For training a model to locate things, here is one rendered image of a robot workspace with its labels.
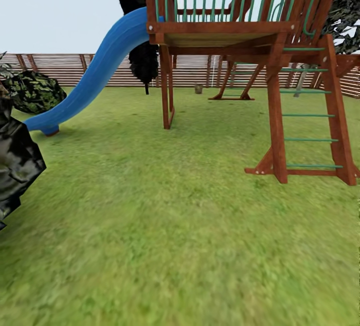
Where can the wicker basket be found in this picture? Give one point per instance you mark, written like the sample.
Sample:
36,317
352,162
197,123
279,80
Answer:
198,87

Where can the tree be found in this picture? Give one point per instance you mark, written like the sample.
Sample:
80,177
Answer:
143,59
346,13

